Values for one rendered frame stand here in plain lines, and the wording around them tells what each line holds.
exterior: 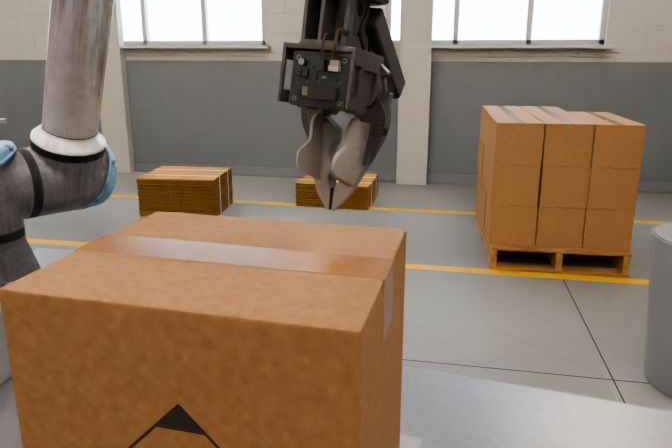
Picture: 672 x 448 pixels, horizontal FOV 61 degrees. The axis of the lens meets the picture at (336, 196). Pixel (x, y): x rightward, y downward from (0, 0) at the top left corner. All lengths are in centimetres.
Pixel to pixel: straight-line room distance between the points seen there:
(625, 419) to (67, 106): 92
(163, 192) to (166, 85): 191
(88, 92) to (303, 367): 67
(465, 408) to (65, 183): 71
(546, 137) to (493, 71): 227
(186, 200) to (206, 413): 430
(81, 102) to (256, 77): 511
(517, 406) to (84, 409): 57
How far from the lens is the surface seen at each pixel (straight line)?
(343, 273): 50
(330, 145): 56
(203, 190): 469
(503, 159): 357
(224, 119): 622
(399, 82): 62
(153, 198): 485
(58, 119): 101
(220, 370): 46
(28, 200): 102
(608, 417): 90
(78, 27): 96
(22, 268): 103
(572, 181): 366
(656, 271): 255
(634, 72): 598
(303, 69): 51
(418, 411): 84
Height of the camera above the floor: 131
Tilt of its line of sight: 14 degrees down
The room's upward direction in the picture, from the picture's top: straight up
